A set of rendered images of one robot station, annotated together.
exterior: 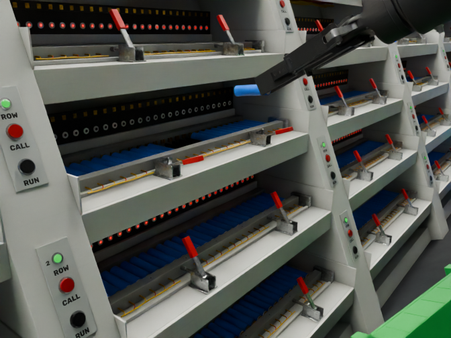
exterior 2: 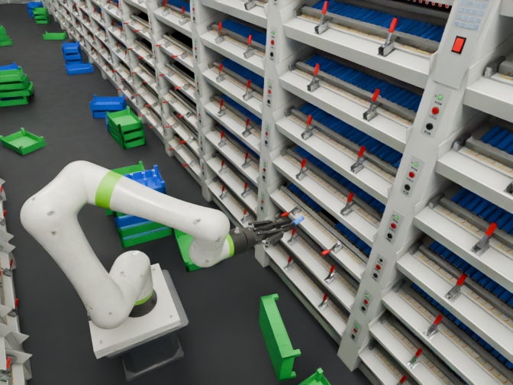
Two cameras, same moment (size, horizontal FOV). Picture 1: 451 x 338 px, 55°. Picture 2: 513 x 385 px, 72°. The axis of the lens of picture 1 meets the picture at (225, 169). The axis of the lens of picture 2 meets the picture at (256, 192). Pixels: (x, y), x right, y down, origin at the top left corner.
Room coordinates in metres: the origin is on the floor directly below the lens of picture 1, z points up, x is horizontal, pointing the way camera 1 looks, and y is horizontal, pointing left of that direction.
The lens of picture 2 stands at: (0.82, -1.16, 1.56)
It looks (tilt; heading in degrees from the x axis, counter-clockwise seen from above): 37 degrees down; 104
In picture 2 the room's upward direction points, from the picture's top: 3 degrees clockwise
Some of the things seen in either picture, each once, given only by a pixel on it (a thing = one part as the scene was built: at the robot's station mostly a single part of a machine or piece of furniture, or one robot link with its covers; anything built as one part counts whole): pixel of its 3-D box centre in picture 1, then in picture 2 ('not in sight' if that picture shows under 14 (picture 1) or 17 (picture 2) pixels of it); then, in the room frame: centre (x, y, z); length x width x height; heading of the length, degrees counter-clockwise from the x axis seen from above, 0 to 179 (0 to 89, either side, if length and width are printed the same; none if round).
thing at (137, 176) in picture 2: not in sight; (135, 184); (-0.25, 0.26, 0.36); 0.30 x 0.20 x 0.08; 41
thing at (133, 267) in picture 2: not in sight; (132, 279); (0.17, -0.43, 0.48); 0.16 x 0.13 x 0.19; 95
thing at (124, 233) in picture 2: not in sight; (141, 216); (-0.25, 0.26, 0.12); 0.30 x 0.20 x 0.08; 41
